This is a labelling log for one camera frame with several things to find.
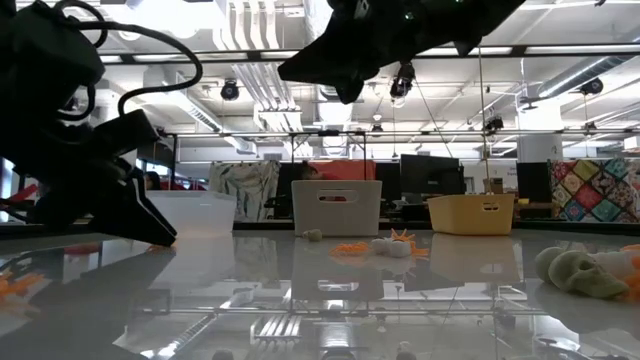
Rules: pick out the orange red panel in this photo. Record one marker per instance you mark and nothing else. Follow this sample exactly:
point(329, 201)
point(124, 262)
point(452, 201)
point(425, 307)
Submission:
point(352, 170)

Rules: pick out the large black computer monitor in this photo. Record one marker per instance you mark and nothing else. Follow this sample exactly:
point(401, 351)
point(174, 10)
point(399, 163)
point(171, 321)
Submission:
point(430, 175)

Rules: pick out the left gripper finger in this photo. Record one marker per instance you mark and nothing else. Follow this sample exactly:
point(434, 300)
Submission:
point(125, 132)
point(140, 215)

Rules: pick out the grey plastic bin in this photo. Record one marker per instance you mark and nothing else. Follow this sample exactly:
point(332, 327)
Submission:
point(337, 220)

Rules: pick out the yellow plastic bin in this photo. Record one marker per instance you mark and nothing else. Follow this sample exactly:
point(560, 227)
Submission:
point(470, 220)

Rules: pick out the pale patterned hanging cloth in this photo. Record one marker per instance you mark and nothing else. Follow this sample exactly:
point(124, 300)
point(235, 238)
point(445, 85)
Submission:
point(245, 185)

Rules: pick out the thin grey hanging pole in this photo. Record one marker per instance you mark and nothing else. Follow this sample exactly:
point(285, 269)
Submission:
point(483, 110)

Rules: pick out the distant black rig frame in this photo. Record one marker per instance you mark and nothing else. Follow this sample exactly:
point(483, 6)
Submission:
point(327, 133)

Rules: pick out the red and black machine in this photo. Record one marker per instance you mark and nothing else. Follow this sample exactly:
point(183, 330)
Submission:
point(22, 193)

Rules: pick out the clear plastic bin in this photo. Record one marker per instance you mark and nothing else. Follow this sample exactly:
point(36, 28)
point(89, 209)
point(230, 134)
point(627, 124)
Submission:
point(200, 215)

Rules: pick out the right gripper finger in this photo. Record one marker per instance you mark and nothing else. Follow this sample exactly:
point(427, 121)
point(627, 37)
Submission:
point(330, 60)
point(351, 92)

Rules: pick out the person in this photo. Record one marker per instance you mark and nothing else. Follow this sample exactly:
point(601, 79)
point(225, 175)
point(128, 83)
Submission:
point(310, 172)
point(152, 181)

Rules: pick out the colourful patchwork quilt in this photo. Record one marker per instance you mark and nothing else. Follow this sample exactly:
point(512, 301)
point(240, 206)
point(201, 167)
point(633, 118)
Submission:
point(595, 190)

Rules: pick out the black ceiling spotlight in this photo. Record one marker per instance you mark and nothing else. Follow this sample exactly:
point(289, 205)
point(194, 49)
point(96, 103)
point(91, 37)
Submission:
point(402, 82)
point(592, 86)
point(230, 91)
point(493, 124)

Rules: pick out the pale green plastic skull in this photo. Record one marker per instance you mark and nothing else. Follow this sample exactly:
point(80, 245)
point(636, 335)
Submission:
point(314, 234)
point(545, 262)
point(585, 277)

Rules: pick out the black metal stand frame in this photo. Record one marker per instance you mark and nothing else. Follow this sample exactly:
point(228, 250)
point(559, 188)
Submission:
point(174, 155)

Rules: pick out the black aluminium table frame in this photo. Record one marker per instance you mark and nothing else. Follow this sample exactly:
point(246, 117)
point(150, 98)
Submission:
point(575, 227)

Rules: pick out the brown cardboard box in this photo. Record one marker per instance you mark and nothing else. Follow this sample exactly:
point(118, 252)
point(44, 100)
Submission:
point(492, 186)

